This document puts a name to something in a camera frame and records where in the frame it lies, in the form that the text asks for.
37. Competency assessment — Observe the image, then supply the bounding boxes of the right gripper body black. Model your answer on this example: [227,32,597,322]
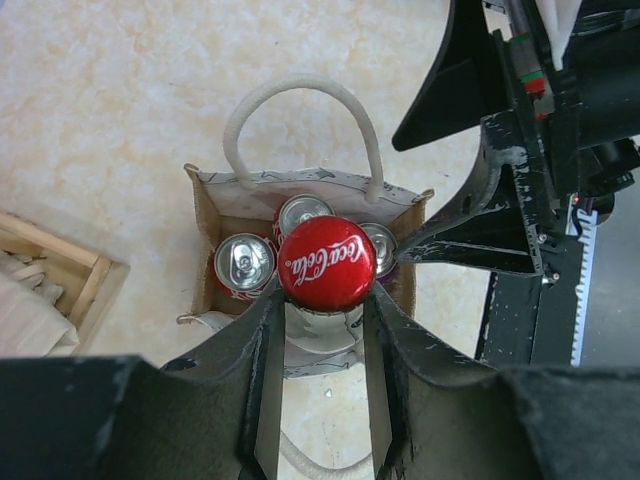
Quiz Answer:
[482,1,639,276]

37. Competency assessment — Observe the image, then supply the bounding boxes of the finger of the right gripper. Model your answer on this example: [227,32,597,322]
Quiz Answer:
[395,110,543,274]
[392,1,515,152]

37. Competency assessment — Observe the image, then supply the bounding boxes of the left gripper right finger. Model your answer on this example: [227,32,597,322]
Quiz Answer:
[363,285,639,479]

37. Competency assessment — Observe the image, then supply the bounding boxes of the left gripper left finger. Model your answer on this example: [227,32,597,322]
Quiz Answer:
[1,281,285,479]

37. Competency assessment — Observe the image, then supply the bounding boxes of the purple soda can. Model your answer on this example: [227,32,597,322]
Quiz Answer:
[359,222,398,284]

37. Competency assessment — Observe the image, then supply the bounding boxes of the red soda can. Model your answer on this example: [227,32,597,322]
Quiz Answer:
[272,193,335,246]
[211,232,277,301]

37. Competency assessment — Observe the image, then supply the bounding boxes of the cola glass bottle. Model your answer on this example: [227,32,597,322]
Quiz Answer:
[277,216,377,354]

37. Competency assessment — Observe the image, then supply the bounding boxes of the red soda can front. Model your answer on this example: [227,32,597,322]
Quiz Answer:
[272,193,335,246]

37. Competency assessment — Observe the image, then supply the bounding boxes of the wooden clothes rack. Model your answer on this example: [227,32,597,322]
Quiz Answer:
[1,211,130,355]

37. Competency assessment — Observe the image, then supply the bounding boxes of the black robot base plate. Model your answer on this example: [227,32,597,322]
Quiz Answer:
[472,199,601,369]

